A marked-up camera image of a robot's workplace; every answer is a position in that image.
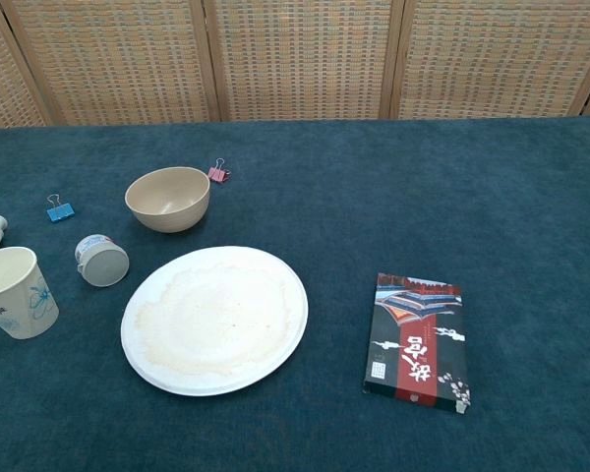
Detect woven bamboo folding screen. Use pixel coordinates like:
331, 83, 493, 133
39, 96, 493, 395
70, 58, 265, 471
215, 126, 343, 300
0, 0, 590, 131

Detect dark red printed box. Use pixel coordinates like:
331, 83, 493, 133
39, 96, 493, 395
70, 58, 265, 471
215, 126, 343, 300
362, 272, 472, 414

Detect pink binder clip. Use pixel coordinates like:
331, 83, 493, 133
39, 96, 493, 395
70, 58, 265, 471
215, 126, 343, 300
207, 157, 233, 185

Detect beige bowl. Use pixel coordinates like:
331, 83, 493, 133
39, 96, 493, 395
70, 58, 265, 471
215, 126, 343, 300
124, 166, 211, 234

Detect white round plate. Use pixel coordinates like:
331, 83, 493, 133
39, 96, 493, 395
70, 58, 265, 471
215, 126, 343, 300
120, 246, 310, 397

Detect small jar grey lid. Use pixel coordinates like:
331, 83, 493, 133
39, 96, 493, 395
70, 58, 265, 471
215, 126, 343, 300
74, 234, 131, 288

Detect teal blue tablecloth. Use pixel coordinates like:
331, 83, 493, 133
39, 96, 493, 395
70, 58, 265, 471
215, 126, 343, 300
0, 115, 590, 472

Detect white paper cup blue print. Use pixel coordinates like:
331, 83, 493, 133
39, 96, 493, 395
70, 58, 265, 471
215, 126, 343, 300
0, 246, 60, 340

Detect blue binder clip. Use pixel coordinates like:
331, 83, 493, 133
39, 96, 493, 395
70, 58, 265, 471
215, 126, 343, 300
46, 193, 76, 222

